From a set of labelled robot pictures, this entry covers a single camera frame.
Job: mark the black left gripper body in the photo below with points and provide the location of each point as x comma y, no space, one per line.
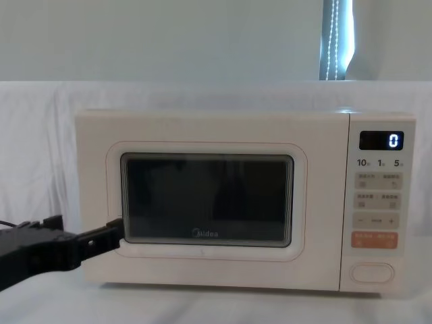
37,253

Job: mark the white curtain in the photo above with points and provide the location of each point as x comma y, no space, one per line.
168,37

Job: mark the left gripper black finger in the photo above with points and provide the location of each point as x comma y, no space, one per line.
52,224
101,239

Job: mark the oven control panel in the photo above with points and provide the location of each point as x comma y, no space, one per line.
376,202

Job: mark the cream microwave oven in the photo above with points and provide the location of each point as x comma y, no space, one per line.
209,128

